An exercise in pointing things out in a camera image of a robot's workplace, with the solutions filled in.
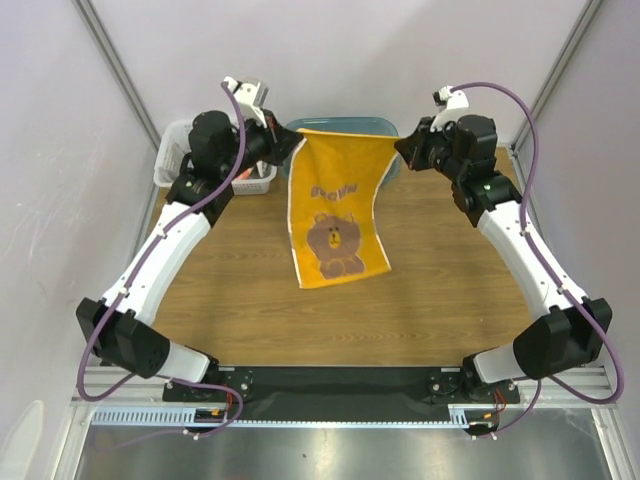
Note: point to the teal plastic tub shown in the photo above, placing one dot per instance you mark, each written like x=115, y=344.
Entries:
x=350, y=125

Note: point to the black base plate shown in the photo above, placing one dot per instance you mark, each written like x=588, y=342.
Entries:
x=357, y=393

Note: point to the white plastic basket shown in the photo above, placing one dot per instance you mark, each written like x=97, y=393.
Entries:
x=174, y=146

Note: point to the aluminium frame rail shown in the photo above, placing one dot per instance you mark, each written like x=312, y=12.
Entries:
x=167, y=404

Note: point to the yellow brown bear towel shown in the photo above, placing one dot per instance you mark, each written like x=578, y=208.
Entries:
x=333, y=182

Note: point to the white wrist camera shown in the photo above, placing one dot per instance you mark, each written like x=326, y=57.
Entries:
x=250, y=96
x=452, y=105

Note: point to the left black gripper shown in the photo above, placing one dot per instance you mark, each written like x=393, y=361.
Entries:
x=278, y=140

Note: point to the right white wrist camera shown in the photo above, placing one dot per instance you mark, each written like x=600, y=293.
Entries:
x=452, y=105

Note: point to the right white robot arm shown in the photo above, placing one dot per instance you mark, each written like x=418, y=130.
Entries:
x=566, y=323

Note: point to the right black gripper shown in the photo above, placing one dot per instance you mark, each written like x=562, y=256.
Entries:
x=416, y=151

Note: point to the orange white lettered towel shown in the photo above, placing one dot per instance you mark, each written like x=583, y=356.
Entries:
x=245, y=175

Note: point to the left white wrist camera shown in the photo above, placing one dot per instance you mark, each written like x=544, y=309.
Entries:
x=250, y=96

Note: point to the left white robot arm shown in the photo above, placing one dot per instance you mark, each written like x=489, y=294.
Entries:
x=118, y=327

